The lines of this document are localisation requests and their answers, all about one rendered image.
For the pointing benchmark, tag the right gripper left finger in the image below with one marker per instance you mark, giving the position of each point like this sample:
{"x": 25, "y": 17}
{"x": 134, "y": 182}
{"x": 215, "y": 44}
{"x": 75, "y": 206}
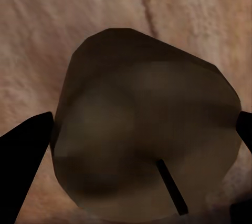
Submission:
{"x": 21, "y": 152}

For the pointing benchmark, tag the pillar candle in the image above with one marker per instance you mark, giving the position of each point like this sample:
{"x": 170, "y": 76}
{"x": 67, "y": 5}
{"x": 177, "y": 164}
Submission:
{"x": 143, "y": 129}

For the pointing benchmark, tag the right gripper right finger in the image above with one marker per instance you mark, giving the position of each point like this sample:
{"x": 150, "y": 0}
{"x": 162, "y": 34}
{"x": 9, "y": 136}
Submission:
{"x": 244, "y": 128}

